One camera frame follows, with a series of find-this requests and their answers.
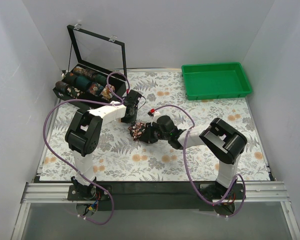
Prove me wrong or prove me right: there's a rolled brown patterned tie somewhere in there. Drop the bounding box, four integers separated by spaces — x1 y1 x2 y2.
72 66 96 79

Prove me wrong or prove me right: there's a rolled dark green tie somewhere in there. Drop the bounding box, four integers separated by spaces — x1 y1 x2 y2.
91 73 107 86

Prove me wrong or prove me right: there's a green plastic tray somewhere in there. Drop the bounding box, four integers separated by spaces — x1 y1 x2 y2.
181 62 253 101

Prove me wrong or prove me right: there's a rolled black floral tie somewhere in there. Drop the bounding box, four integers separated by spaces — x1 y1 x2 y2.
65 85 84 99

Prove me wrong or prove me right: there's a rolled navy floral tie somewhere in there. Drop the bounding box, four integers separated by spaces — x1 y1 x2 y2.
87 82 104 96

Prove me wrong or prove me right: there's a purple cable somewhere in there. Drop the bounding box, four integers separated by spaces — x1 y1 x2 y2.
43 71 130 226
147 104 246 219

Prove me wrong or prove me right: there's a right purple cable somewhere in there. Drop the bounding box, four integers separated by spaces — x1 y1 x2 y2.
147 104 246 219

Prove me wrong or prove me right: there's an aluminium frame rail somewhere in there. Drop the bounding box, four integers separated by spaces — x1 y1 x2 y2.
12 181 300 240

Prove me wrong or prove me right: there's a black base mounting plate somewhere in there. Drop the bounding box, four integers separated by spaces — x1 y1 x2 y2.
67 181 244 214

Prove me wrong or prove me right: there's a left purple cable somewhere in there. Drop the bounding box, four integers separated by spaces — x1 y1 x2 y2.
43 71 130 226

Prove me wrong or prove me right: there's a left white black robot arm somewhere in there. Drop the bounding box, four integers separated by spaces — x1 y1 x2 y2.
65 90 142 200

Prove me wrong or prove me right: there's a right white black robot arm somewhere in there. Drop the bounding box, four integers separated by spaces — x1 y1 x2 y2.
132 115 248 200

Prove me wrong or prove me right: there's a rolled teal tie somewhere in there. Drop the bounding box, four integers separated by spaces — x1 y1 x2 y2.
75 75 92 91

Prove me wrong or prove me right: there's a floral patterned table mat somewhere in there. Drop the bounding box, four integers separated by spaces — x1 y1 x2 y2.
39 71 270 182

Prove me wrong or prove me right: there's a rolled dark purple tie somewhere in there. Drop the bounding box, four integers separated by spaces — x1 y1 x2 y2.
55 81 68 94

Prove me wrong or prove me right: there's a black floral necktie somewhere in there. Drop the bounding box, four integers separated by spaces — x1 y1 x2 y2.
128 122 147 141

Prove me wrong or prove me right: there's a black tie display box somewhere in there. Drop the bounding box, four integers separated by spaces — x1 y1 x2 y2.
52 24 127 110

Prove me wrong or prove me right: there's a rolled cream red tie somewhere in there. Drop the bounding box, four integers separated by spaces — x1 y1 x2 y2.
100 84 116 102

